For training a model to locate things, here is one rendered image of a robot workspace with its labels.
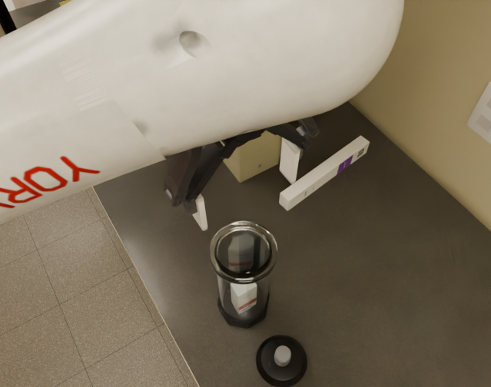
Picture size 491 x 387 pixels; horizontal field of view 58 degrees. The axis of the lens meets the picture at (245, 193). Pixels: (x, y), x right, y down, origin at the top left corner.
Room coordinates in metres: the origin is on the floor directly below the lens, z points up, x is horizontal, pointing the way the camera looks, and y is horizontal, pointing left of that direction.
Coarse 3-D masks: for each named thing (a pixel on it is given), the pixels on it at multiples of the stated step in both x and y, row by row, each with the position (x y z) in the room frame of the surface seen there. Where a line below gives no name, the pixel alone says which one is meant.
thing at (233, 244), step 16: (240, 224) 0.38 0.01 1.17; (256, 224) 0.38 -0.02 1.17; (224, 240) 0.36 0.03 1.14; (240, 240) 0.38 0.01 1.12; (256, 240) 0.37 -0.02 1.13; (272, 240) 0.35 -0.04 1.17; (224, 256) 0.36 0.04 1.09; (240, 256) 0.38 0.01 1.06; (256, 256) 0.37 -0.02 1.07; (272, 256) 0.32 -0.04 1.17; (224, 272) 0.30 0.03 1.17; (240, 272) 0.38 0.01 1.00; (256, 272) 0.30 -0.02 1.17; (224, 288) 0.30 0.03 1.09; (240, 288) 0.29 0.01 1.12; (256, 288) 0.29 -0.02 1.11; (224, 304) 0.30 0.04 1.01; (240, 304) 0.29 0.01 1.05; (256, 304) 0.30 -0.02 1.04; (240, 320) 0.29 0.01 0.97
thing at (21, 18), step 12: (12, 0) 0.78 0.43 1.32; (24, 0) 0.78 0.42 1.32; (36, 0) 0.79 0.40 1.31; (48, 0) 0.80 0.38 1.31; (60, 0) 0.81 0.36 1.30; (12, 12) 0.77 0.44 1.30; (24, 12) 0.78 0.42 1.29; (36, 12) 0.79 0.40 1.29; (48, 12) 0.80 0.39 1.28; (0, 24) 0.76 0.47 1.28; (24, 24) 0.78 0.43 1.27
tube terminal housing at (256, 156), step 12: (264, 132) 0.67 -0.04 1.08; (252, 144) 0.65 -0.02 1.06; (264, 144) 0.67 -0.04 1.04; (276, 144) 0.69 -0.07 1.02; (240, 156) 0.63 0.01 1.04; (252, 156) 0.65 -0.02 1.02; (264, 156) 0.67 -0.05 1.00; (276, 156) 0.69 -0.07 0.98; (240, 168) 0.63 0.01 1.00; (252, 168) 0.65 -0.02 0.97; (264, 168) 0.67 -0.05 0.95; (240, 180) 0.63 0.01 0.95
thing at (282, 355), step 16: (272, 336) 0.26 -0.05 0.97; (288, 336) 0.26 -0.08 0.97; (272, 352) 0.23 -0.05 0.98; (288, 352) 0.22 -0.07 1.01; (304, 352) 0.23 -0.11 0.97; (272, 368) 0.20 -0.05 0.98; (288, 368) 0.20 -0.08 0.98; (304, 368) 0.21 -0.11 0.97; (272, 384) 0.18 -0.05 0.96; (288, 384) 0.18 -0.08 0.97
